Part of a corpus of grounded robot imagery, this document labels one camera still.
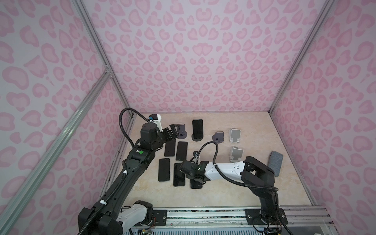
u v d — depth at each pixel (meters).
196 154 0.79
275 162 0.90
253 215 0.73
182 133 1.03
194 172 0.66
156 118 0.67
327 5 0.69
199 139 1.04
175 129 0.68
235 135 1.01
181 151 0.98
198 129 0.98
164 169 0.90
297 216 0.75
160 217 0.73
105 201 0.40
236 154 0.90
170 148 0.98
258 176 0.50
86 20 0.73
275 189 0.48
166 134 0.67
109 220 0.37
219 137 1.03
